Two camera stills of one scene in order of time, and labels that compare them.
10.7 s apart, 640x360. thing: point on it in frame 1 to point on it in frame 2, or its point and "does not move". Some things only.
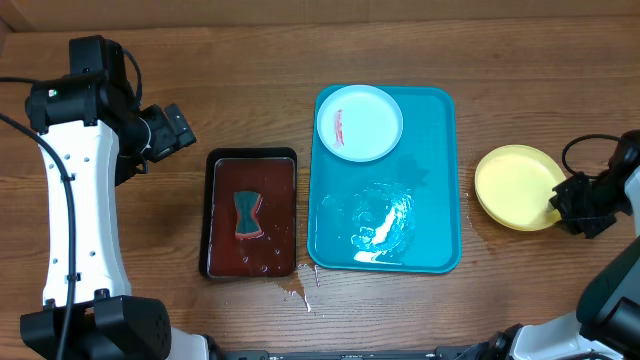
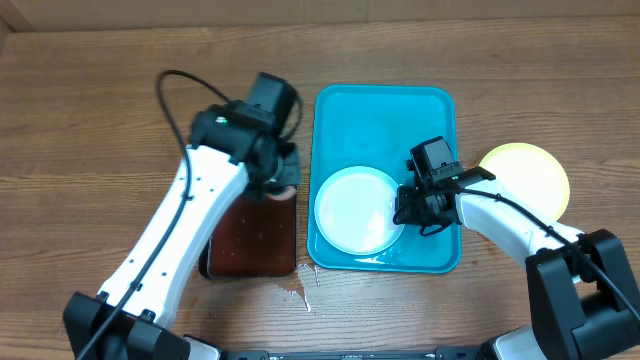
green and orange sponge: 247,227 to 290,192
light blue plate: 359,123 to 355,209
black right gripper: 576,206 to 413,211
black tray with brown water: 272,172 does not move
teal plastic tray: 399,212 does not move
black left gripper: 168,141 to 293,164
